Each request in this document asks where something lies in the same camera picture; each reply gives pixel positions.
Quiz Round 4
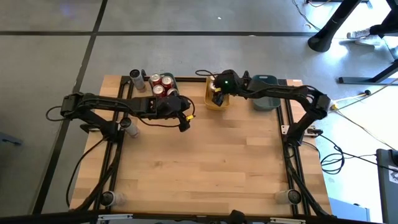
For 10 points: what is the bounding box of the pale yellow cable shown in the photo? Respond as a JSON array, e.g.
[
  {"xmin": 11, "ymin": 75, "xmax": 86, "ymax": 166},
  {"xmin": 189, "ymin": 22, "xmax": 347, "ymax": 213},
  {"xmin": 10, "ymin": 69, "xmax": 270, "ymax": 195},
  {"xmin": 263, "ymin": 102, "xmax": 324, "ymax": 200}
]
[{"xmin": 334, "ymin": 77, "xmax": 398, "ymax": 110}]

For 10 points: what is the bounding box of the person's leg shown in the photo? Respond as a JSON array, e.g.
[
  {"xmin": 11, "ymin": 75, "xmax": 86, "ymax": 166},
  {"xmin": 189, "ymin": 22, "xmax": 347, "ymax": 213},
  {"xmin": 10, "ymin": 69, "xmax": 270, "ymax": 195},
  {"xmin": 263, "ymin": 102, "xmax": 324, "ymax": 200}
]
[{"xmin": 369, "ymin": 0, "xmax": 398, "ymax": 40}]

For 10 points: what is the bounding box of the blue-grey box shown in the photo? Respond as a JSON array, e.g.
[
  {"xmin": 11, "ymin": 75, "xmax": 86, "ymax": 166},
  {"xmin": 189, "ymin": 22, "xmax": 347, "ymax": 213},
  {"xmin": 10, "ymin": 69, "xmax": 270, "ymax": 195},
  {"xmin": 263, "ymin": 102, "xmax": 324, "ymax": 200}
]
[{"xmin": 328, "ymin": 197, "xmax": 371, "ymax": 223}]

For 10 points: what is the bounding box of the dark teal plastic bin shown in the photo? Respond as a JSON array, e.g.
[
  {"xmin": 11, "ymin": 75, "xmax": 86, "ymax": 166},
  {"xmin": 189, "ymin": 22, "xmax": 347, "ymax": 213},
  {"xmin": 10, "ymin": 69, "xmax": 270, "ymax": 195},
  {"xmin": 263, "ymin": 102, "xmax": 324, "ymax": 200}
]
[{"xmin": 251, "ymin": 74, "xmax": 281, "ymax": 112}]

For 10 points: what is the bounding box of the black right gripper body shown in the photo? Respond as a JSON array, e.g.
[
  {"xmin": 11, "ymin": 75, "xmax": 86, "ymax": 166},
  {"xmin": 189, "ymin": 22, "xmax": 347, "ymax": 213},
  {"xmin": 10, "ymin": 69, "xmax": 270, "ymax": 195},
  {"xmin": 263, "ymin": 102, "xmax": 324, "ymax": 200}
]
[{"xmin": 213, "ymin": 69, "xmax": 247, "ymax": 96}]

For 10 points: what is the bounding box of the black cable conduit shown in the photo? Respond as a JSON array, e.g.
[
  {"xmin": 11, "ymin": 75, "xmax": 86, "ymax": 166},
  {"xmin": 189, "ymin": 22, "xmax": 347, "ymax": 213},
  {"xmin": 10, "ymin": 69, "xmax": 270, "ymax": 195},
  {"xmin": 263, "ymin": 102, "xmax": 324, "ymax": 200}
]
[
  {"xmin": 287, "ymin": 164, "xmax": 335, "ymax": 218},
  {"xmin": 74, "ymin": 146, "xmax": 121, "ymax": 214}
]

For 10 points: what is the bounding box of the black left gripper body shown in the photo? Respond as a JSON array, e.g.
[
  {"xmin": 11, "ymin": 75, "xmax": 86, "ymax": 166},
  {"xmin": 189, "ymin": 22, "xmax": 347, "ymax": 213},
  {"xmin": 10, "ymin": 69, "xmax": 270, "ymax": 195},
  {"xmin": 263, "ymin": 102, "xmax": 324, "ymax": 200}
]
[{"xmin": 148, "ymin": 95, "xmax": 191, "ymax": 121}]

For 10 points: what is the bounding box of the black desk foot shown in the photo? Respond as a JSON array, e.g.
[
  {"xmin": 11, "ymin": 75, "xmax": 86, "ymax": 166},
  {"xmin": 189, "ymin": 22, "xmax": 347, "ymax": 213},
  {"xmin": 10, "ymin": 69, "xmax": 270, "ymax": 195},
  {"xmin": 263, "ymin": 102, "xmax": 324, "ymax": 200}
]
[{"xmin": 338, "ymin": 58, "xmax": 398, "ymax": 85}]

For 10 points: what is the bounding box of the dark grey case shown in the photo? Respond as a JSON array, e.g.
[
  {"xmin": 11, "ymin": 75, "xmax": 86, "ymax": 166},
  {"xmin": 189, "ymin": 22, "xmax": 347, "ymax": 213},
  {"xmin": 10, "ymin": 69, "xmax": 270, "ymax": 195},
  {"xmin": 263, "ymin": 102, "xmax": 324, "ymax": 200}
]
[{"xmin": 376, "ymin": 148, "xmax": 398, "ymax": 224}]

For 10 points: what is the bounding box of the silver metal bracket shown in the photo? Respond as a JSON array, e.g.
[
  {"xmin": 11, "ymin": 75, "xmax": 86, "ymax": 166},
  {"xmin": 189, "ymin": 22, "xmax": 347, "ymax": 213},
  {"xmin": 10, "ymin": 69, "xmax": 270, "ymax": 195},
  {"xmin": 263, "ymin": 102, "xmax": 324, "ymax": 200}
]
[
  {"xmin": 269, "ymin": 217, "xmax": 307, "ymax": 224},
  {"xmin": 98, "ymin": 213, "xmax": 134, "ymax": 222}
]

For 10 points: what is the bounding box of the yellow plastic bin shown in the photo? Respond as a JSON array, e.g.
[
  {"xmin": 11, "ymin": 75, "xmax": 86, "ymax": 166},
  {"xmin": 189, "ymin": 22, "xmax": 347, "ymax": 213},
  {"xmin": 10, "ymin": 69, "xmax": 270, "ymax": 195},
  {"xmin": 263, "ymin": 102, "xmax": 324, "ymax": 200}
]
[{"xmin": 204, "ymin": 74, "xmax": 231, "ymax": 111}]

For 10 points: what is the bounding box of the coiled black cable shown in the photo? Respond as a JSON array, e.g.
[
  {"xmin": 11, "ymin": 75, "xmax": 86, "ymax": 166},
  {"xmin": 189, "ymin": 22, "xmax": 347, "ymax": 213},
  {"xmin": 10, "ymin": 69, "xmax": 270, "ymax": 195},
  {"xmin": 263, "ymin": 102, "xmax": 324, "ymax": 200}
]
[{"xmin": 319, "ymin": 144, "xmax": 346, "ymax": 175}]

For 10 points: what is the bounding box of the black camera rig bar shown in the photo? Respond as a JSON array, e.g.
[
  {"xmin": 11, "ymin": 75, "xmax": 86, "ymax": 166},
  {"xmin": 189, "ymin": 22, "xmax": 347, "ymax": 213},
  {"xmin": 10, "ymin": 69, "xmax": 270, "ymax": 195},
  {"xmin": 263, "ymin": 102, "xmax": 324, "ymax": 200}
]
[{"xmin": 0, "ymin": 211, "xmax": 398, "ymax": 224}]

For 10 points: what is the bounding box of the thin black cable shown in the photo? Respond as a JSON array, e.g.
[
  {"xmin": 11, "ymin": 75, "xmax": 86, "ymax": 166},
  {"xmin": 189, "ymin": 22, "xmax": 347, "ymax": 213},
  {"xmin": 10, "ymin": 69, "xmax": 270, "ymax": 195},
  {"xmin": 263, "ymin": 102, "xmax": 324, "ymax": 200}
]
[{"xmin": 65, "ymin": 136, "xmax": 105, "ymax": 208}]

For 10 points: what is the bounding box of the person's shoe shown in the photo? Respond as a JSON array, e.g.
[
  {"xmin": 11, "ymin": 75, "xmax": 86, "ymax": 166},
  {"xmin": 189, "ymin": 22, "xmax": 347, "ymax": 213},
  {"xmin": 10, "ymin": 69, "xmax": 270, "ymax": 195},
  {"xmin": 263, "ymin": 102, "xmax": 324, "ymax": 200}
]
[
  {"xmin": 354, "ymin": 34, "xmax": 385, "ymax": 47},
  {"xmin": 346, "ymin": 27, "xmax": 371, "ymax": 40}
]

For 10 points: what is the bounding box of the grey floor object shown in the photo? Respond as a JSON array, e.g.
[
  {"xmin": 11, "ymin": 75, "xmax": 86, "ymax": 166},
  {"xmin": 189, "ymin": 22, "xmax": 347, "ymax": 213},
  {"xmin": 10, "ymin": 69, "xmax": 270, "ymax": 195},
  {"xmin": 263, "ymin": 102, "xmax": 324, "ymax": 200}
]
[{"xmin": 0, "ymin": 132, "xmax": 24, "ymax": 147}]

